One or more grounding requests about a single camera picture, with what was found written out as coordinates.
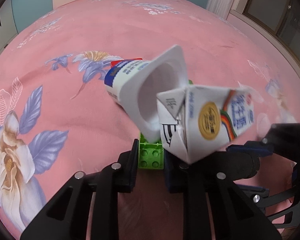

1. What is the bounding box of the window with dark frame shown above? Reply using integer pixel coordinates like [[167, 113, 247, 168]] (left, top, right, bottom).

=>
[[230, 0, 300, 64]]

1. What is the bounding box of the green toy brick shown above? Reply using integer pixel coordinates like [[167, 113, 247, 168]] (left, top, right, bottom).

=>
[[138, 133, 164, 170]]

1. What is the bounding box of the black rectangular box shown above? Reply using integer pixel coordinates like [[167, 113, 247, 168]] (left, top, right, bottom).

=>
[[214, 152, 260, 181]]

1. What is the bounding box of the white blue yogurt cup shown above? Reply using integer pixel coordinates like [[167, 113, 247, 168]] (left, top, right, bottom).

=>
[[104, 45, 188, 142]]

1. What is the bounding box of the white milk carton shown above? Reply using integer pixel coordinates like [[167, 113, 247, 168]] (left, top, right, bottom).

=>
[[157, 85, 254, 164]]

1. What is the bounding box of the pink floral bed quilt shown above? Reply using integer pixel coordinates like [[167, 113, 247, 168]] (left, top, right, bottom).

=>
[[0, 0, 300, 239]]

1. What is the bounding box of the cream white wardrobe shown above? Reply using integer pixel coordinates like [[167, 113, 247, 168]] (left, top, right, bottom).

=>
[[0, 0, 18, 54]]

